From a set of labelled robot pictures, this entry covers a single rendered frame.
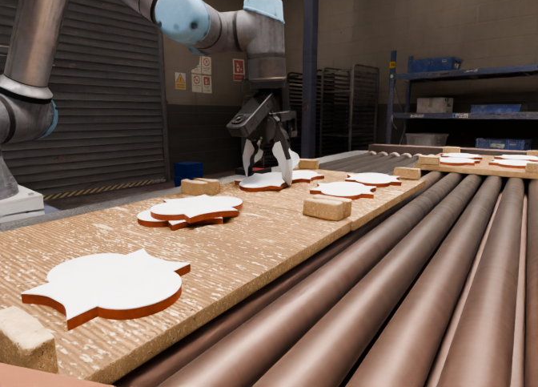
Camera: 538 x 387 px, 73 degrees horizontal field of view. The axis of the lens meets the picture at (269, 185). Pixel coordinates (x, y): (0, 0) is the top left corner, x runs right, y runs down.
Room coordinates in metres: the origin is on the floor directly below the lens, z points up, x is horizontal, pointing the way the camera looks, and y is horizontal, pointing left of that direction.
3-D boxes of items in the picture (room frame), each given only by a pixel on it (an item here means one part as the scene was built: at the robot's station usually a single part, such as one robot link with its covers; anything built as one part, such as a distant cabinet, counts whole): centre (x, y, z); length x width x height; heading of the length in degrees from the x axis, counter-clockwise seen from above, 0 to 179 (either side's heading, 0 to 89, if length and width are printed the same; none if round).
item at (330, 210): (0.51, -0.08, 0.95); 0.06 x 0.02 x 0.03; 55
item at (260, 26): (0.75, 0.01, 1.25); 0.09 x 0.08 x 0.11; 79
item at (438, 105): (4.93, -2.19, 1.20); 0.36 x 0.28 x 0.22; 36
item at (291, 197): (0.77, -0.10, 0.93); 0.41 x 0.35 x 0.02; 144
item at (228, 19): (0.76, 0.11, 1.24); 0.11 x 0.11 x 0.08; 79
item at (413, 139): (4.94, -2.12, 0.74); 0.44 x 0.36 x 0.20; 35
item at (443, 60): (4.93, -2.16, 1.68); 0.56 x 0.38 x 0.20; 46
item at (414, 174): (0.85, -0.33, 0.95); 0.06 x 0.02 x 0.03; 54
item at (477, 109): (4.41, -2.68, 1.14); 0.50 x 0.38 x 0.11; 57
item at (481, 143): (4.38, -2.80, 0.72); 0.50 x 0.38 x 0.16; 41
